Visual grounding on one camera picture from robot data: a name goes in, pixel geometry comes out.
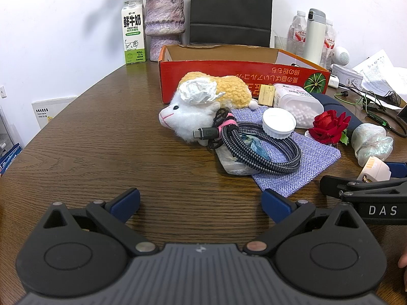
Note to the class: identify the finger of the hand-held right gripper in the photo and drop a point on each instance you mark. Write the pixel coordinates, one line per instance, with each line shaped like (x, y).
(399, 169)
(334, 186)

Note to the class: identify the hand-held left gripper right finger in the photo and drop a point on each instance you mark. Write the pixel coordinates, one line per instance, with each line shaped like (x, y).
(276, 206)

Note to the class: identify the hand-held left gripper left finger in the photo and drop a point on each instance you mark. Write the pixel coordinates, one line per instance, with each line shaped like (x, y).
(127, 202)

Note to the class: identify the white and orange plug adapter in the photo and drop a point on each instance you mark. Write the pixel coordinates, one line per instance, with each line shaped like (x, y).
(373, 168)

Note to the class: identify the pearly white plastic wrap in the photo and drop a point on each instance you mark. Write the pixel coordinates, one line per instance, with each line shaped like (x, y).
(372, 143)

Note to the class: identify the clear plastic bag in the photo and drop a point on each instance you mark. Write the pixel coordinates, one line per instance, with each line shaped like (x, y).
(232, 165)

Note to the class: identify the red artificial rose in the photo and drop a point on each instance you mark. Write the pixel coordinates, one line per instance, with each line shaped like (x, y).
(327, 125)

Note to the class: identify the white ribbed round lid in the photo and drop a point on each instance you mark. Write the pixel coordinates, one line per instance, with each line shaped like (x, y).
(279, 123)

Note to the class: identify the white plastic bead container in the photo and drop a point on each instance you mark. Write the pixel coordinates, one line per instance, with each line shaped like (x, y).
(302, 108)

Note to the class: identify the white and yellow plush sheep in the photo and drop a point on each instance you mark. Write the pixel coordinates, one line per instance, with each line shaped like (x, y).
(181, 117)

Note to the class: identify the white tissue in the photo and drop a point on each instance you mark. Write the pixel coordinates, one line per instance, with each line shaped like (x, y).
(197, 90)

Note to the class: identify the red cardboard box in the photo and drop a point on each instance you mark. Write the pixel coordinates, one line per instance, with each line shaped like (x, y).
(222, 73)

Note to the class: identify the wooden desktop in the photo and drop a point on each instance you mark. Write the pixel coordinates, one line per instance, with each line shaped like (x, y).
(111, 152)

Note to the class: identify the person's right hand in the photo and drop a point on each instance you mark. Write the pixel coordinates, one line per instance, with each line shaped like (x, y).
(403, 261)

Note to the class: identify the purple woven cloth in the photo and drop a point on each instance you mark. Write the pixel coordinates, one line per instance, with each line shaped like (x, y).
(302, 165)

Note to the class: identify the black and green neckband earphones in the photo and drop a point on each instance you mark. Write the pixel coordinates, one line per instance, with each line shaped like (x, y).
(378, 119)

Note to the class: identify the navy blue case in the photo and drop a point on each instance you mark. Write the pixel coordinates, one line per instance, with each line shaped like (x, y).
(334, 103)

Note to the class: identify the stack of white papers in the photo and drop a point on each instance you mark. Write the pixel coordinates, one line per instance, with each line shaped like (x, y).
(381, 70)

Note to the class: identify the small white charger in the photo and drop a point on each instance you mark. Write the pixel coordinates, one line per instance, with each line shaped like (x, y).
(334, 81)

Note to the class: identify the small wooden block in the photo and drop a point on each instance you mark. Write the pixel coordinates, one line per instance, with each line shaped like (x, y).
(266, 95)

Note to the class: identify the blue box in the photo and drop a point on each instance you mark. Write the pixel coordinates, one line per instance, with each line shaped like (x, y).
(9, 159)

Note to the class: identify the white round speaker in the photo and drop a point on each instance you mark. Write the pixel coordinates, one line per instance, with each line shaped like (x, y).
(341, 56)

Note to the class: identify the clear water bottle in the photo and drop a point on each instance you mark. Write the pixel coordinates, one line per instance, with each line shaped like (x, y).
(297, 33)
(330, 44)

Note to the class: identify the white thermos bottle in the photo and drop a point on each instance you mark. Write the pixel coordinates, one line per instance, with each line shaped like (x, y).
(315, 38)

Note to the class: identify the white and green milk carton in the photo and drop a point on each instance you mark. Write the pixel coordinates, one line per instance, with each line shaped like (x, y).
(134, 31)

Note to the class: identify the purple textured vase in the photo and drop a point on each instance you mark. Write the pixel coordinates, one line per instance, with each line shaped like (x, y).
(164, 22)

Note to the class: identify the black chair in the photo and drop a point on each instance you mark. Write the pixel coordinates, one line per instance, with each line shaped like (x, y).
(230, 9)

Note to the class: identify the white wall socket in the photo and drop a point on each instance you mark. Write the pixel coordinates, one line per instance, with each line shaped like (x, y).
(3, 92)

